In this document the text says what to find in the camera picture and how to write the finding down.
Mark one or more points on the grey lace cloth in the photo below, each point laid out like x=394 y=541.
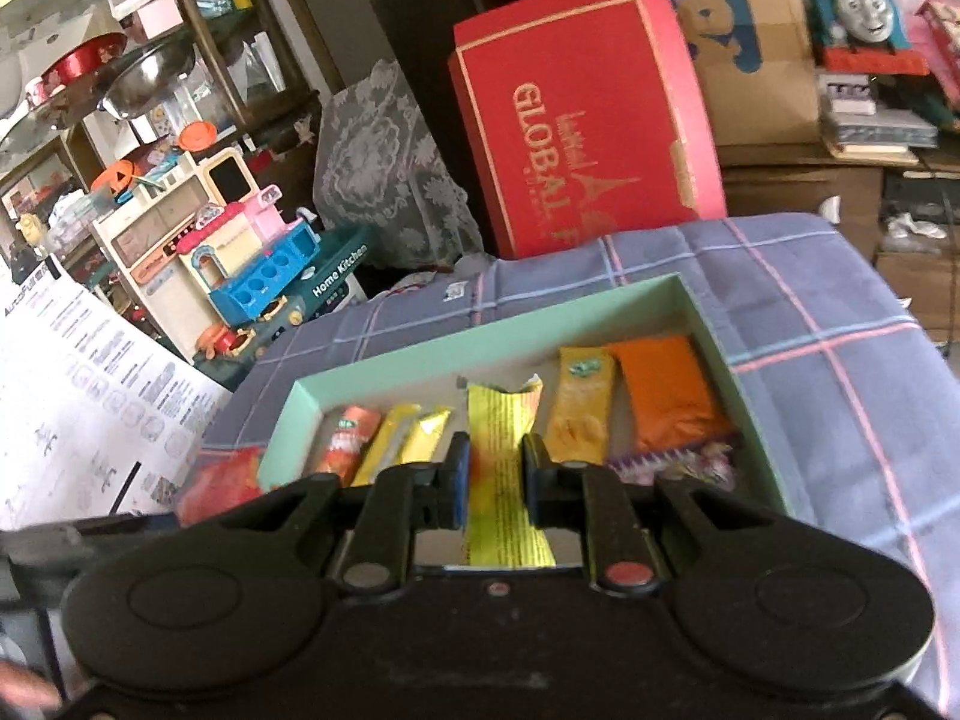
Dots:
x=390 y=165

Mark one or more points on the orange label snack packet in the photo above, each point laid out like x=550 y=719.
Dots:
x=349 y=446

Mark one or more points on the glass display cabinet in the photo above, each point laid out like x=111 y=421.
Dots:
x=247 y=52

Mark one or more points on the yellow green logo packet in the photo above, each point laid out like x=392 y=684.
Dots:
x=577 y=412

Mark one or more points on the wooden shelf unit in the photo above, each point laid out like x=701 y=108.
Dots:
x=795 y=187

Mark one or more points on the brown cardboard box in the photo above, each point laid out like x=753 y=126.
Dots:
x=757 y=37

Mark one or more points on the blue toy train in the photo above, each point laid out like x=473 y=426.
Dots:
x=862 y=7

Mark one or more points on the white printed paper sheet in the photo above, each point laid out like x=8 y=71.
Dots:
x=90 y=405

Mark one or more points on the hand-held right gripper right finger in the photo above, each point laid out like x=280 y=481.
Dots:
x=534 y=484

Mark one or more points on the person's left hand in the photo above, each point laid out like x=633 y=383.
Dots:
x=22 y=682

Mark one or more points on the pink picture book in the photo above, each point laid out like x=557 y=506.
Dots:
x=943 y=30

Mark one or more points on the gold yellow snack packet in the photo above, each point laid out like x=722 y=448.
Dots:
x=427 y=431
x=386 y=439

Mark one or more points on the teal cardboard box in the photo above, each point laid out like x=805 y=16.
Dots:
x=525 y=330

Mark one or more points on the red gift box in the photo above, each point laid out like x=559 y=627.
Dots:
x=585 y=127

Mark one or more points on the red snack packet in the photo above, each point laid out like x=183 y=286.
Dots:
x=217 y=489

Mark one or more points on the long yellow mango bar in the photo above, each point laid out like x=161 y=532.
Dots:
x=499 y=420

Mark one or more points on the blue toy rack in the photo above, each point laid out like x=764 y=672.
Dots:
x=255 y=285

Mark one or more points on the stack of books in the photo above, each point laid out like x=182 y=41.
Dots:
x=874 y=120

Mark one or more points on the blue plaid blanket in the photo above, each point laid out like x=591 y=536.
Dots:
x=825 y=405

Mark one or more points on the plain orange snack packet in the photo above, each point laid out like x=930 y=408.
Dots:
x=667 y=390

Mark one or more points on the green toy tray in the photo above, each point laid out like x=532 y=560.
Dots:
x=337 y=270

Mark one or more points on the cream pink toy kitchen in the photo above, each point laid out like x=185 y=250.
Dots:
x=172 y=217

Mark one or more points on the black media player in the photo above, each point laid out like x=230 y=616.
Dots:
x=922 y=199

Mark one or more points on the metal bowl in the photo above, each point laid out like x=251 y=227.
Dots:
x=146 y=79

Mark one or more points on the purple snack packet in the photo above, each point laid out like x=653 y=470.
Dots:
x=675 y=457

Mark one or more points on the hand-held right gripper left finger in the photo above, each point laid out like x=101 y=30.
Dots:
x=459 y=484

